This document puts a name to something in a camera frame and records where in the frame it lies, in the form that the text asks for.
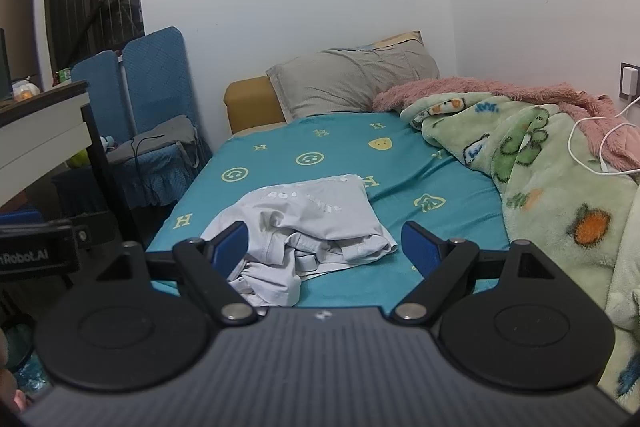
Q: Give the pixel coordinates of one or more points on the blue covered chair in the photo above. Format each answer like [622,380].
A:
[155,77]
[97,87]

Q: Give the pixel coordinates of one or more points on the black monitor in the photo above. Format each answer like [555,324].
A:
[4,67]

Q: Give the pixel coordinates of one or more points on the green printed fleece blanket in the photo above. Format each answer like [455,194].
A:
[540,187]

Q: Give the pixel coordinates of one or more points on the small green box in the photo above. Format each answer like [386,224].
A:
[65,77]

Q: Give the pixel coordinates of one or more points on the tan pillow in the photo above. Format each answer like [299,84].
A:
[400,39]

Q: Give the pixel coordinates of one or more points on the yellow-green toy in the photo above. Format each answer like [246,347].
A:
[80,158]

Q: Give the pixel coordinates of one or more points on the white desk with black frame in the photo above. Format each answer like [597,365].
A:
[35,132]

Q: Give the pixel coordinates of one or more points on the grey pillow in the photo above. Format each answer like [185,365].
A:
[345,82]

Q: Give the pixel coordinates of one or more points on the pink fluffy blanket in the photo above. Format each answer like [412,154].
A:
[425,92]

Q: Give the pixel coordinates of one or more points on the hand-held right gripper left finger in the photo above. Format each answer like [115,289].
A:
[232,243]

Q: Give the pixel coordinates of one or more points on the teal printed bed sheet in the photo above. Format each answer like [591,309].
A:
[400,157]

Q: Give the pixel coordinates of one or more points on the mustard yellow cushion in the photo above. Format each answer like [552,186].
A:
[250,104]

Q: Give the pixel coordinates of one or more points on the grey garment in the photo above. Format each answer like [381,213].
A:
[160,134]

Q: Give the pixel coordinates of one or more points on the cream plush blanket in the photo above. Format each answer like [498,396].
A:
[627,277]

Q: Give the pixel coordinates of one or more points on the cardboard box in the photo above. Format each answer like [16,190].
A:
[17,32]

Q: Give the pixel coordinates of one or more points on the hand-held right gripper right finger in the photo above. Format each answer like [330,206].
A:
[417,244]

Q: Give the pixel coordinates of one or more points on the white t-shirt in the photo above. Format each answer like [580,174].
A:
[310,212]

